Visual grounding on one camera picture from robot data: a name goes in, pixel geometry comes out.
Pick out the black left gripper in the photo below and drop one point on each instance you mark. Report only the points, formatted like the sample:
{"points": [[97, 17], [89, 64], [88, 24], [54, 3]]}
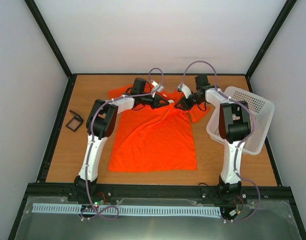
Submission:
{"points": [[155, 103]]}

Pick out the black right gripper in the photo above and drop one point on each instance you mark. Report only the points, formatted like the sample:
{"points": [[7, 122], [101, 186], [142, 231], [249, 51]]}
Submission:
{"points": [[185, 106]]}

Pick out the orange t-shirt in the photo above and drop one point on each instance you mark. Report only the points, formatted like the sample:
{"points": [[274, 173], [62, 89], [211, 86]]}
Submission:
{"points": [[149, 140]]}

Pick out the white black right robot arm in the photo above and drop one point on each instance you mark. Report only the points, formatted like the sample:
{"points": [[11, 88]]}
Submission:
{"points": [[233, 125]]}

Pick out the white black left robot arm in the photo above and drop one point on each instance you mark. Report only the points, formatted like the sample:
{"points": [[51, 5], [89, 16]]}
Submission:
{"points": [[101, 123]]}

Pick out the black square brooch holder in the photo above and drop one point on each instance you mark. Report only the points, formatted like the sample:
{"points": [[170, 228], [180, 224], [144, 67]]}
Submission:
{"points": [[75, 122]]}

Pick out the white perforated plastic basket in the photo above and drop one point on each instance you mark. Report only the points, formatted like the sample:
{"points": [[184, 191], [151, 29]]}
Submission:
{"points": [[261, 109]]}

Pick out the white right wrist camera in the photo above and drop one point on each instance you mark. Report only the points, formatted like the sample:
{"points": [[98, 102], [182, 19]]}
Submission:
{"points": [[185, 90]]}

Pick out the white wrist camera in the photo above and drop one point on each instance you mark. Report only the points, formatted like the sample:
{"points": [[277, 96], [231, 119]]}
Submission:
{"points": [[185, 90], [156, 87]]}

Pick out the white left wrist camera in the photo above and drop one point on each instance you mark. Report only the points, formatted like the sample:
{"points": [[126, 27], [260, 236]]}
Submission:
{"points": [[156, 87]]}

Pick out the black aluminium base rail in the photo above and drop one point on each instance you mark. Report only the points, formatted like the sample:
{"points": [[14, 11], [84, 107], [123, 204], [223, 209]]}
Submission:
{"points": [[114, 192]]}

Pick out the black enclosure frame post left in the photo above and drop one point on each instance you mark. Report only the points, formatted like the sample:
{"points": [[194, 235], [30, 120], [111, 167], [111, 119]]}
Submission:
{"points": [[39, 19]]}

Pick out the black enclosure frame post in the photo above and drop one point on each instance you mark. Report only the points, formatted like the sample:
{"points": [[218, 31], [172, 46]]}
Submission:
{"points": [[279, 21], [39, 19]]}

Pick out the black enclosure frame post right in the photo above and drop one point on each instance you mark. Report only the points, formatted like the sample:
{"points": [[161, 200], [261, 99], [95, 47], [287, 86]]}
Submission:
{"points": [[279, 21]]}

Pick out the light blue slotted cable duct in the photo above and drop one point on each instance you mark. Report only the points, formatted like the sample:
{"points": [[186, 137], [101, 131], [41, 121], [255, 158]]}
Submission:
{"points": [[129, 210]]}

